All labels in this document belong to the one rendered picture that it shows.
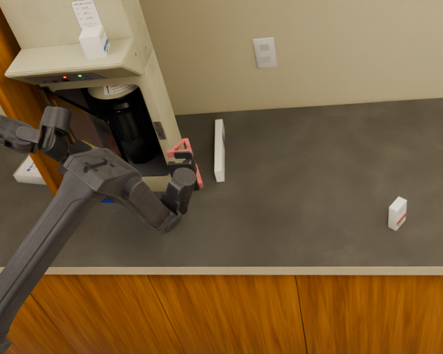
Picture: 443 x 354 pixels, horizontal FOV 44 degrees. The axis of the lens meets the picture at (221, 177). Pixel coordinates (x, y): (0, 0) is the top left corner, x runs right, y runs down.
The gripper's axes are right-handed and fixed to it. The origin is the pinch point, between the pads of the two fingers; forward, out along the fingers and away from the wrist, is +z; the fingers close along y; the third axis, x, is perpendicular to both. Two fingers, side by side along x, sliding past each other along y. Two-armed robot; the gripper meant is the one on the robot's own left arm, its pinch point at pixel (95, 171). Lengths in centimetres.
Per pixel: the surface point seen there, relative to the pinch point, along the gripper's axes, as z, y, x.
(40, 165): 0.3, 6.7, -21.9
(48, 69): -26.9, -15.5, -5.0
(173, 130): 16.9, -22.9, 1.4
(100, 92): -5.6, -20.0, -9.7
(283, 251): 33, -8, 46
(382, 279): 48, -15, 69
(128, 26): -21.4, -35.1, 4.8
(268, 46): 33, -66, 4
